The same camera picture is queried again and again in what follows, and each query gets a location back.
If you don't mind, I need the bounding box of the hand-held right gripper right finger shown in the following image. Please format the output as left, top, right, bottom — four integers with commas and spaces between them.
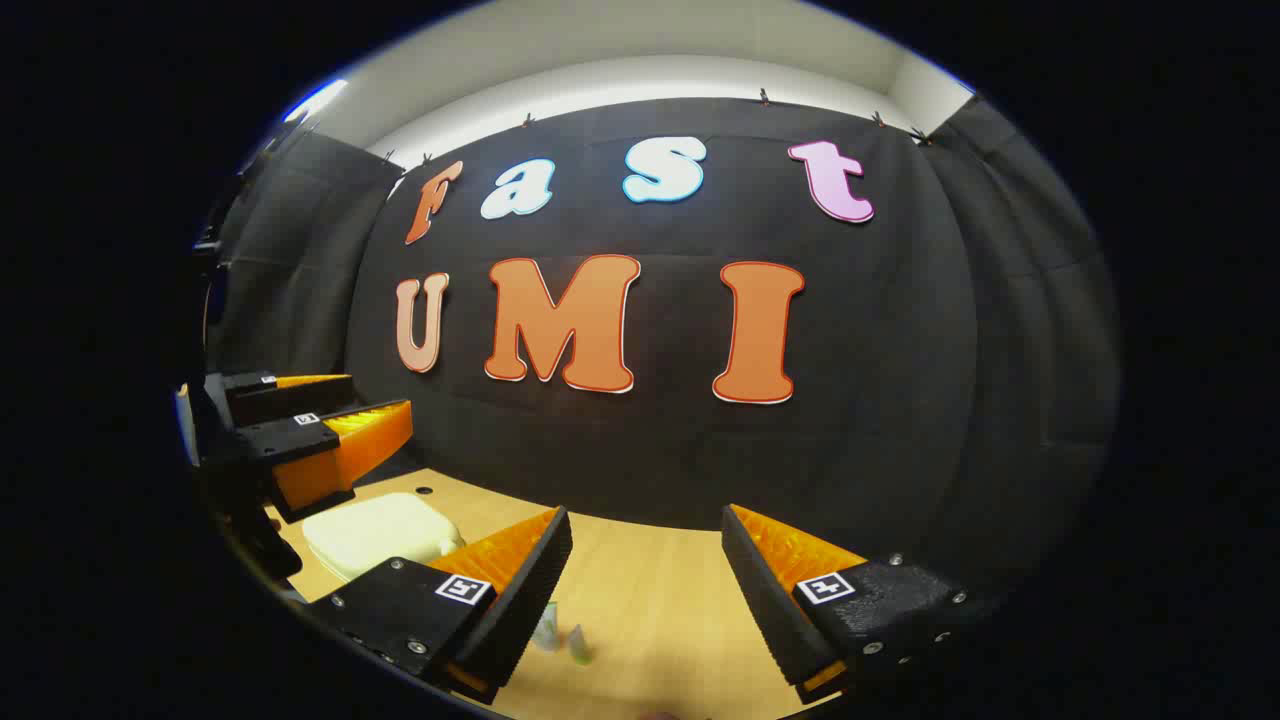
720, 503, 986, 704

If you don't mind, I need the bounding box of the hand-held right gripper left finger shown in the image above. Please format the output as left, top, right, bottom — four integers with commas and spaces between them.
308, 505, 575, 704

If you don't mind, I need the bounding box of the pale yellow-green small suitcase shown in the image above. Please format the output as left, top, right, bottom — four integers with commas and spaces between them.
302, 492, 466, 583

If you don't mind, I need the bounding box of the black backdrop cloth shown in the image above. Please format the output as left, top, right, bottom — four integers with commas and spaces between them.
205, 95, 1121, 601

